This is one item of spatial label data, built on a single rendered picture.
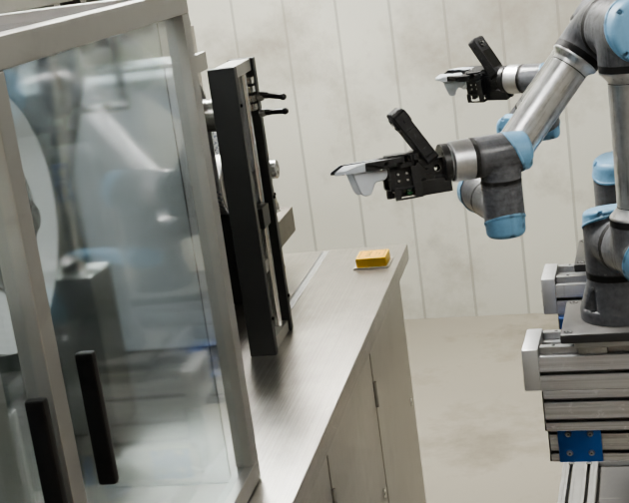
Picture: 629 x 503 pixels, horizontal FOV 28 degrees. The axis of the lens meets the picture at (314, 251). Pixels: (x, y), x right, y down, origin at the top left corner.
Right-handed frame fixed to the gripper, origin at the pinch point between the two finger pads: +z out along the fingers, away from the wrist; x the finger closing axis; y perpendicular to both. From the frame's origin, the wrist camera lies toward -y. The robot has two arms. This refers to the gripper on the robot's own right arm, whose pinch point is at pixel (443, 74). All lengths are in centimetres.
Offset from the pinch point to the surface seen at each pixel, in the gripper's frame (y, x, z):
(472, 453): 125, 4, 20
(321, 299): 21, -93, -26
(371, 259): 23, -70, -22
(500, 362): 135, 76, 55
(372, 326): 21, -102, -46
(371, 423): 41, -106, -44
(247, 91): -29, -108, -34
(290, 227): 15, -71, 0
